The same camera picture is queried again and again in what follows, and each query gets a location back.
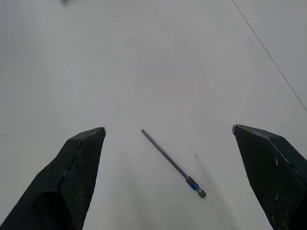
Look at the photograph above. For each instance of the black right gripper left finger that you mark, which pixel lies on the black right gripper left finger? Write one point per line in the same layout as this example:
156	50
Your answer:
60	187

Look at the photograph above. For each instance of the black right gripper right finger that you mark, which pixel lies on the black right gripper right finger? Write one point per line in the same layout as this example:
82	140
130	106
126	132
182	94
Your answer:
271	177

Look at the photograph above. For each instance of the long screwdriver bit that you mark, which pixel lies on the long screwdriver bit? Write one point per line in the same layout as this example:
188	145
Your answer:
173	163

